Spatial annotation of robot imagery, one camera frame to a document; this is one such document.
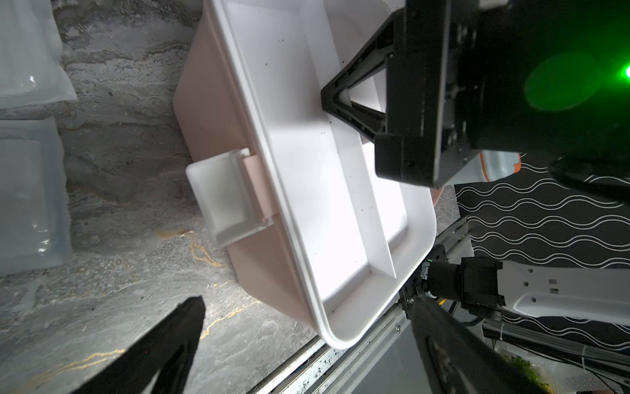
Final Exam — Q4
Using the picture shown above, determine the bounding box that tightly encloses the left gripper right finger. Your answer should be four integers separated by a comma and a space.
409, 296, 545, 393

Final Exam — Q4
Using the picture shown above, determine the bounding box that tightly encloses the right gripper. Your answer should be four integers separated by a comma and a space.
330, 1, 479, 188

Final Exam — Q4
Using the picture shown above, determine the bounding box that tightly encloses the light blue first aid box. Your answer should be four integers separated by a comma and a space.
448, 150, 521, 186

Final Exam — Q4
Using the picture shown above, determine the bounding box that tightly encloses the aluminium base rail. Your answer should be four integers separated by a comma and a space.
254, 213, 629, 393

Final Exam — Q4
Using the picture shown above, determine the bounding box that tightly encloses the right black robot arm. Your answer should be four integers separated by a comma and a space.
321, 1, 629, 204

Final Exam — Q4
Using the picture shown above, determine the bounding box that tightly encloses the white tray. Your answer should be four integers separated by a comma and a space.
184, 0, 438, 351

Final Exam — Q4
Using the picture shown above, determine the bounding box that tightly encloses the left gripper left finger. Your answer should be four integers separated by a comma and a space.
75, 296, 206, 393

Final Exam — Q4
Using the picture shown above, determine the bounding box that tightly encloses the white gauze packet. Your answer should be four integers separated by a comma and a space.
1, 1, 77, 109
1, 118, 73, 277

